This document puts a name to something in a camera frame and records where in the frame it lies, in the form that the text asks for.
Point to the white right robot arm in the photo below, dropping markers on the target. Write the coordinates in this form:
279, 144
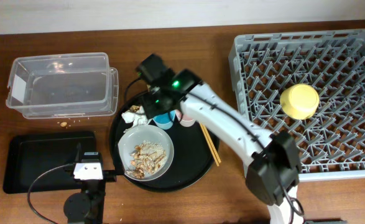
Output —
271, 161

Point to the black rectangular tray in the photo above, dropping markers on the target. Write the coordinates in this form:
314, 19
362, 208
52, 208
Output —
33, 154

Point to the gold foil wrapper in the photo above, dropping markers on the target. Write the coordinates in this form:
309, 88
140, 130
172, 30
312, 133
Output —
134, 108

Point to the yellow plastic bowl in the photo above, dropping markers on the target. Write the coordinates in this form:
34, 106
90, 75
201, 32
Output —
300, 101

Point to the food scraps on plate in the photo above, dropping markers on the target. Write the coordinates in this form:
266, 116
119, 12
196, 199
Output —
147, 159

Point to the light blue plastic cup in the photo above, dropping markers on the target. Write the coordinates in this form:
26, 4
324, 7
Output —
165, 121

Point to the pink plastic cup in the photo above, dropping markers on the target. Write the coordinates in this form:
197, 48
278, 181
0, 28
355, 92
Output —
184, 120

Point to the grey dishwasher rack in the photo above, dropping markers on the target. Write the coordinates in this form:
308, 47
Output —
312, 85

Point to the grey plate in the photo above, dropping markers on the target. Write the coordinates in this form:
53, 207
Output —
136, 136

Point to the left gripper white top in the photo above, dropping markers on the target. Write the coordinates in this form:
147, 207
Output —
119, 167

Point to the round black tray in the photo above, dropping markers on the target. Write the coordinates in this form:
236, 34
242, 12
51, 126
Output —
192, 157

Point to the clear plastic storage bin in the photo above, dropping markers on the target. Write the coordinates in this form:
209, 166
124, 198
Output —
24, 69

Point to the crumpled white paper napkin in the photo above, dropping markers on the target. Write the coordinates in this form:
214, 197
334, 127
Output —
136, 119

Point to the wooden chopstick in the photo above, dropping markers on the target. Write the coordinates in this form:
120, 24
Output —
209, 143
212, 143

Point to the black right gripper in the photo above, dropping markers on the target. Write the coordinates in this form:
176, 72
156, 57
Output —
149, 109

